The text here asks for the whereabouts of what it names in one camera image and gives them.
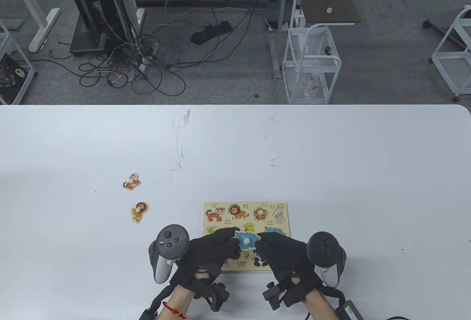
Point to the person's right hand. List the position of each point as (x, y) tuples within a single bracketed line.
[(283, 253)]

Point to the person's left hand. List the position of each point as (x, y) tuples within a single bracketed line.
[(209, 250)]

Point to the plain wooden puzzle piece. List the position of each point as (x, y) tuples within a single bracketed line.
[(246, 241)]

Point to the rabbit puzzle piece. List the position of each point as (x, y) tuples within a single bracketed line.
[(279, 214)]

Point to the monkey puzzle piece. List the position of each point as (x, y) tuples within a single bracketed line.
[(260, 212)]

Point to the wooden animal puzzle frame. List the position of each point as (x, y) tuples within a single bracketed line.
[(243, 206)]

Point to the lion puzzle piece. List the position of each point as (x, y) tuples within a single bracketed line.
[(139, 212)]

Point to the tiger puzzle piece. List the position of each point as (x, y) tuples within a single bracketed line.
[(131, 182)]

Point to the person's right forearm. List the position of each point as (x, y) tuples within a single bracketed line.
[(320, 307)]

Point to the person's left forearm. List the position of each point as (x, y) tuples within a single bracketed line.
[(176, 303)]

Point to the black forearm box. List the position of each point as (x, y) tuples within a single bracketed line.
[(349, 310), (147, 314)]

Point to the black grey hand controller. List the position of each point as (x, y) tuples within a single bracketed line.
[(323, 248), (169, 242)]

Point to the clear spray bottle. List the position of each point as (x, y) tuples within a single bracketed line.
[(312, 86)]

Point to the white metal trolley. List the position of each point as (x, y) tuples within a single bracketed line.
[(294, 65), (465, 11), (32, 73)]

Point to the white power strip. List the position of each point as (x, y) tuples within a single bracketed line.
[(137, 70)]

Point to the black power strip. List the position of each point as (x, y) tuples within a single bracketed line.
[(209, 32)]

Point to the dark patterned bag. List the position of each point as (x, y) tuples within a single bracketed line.
[(9, 80)]

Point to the black chair leg with caster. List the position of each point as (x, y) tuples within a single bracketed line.
[(427, 24)]

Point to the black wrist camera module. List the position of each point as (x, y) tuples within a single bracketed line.
[(217, 296), (274, 296)]

